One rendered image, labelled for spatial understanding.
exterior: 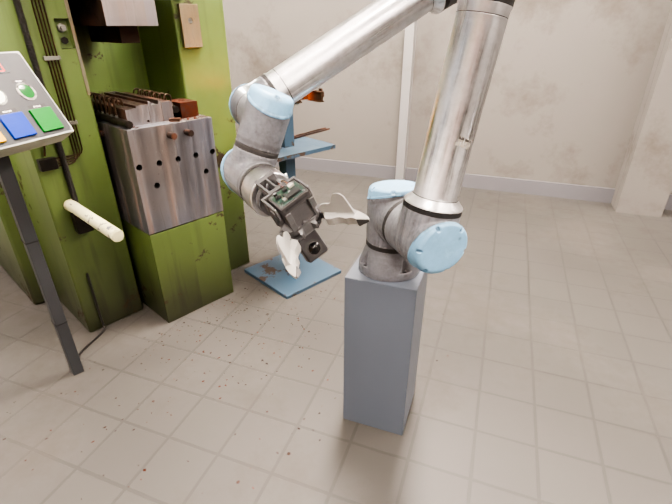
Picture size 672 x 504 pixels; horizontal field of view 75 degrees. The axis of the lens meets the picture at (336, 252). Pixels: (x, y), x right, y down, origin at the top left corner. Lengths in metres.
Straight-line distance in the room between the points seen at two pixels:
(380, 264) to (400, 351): 0.29
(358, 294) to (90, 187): 1.27
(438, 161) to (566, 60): 2.90
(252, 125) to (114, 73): 1.65
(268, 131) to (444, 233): 0.48
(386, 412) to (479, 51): 1.14
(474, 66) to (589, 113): 2.96
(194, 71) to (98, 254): 0.94
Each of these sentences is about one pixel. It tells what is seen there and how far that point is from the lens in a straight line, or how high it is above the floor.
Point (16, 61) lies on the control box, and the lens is 1.79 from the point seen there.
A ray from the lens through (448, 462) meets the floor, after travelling 1.63.
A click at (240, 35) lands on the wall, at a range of 4.54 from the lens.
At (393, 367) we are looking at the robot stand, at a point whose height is 0.30.
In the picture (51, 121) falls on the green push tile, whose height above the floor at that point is 1.00.
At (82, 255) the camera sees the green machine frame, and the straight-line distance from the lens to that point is 2.18.
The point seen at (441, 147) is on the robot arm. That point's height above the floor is 1.02.
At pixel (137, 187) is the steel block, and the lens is 1.98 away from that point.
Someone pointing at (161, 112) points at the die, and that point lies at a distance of 2.03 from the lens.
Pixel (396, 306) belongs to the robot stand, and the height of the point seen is 0.53.
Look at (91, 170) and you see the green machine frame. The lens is 2.10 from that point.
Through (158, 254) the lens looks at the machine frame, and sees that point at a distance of 2.09.
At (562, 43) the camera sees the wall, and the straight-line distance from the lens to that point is 3.89.
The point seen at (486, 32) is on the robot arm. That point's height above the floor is 1.26.
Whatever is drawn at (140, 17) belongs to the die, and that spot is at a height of 1.30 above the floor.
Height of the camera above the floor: 1.27
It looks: 28 degrees down
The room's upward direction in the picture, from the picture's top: straight up
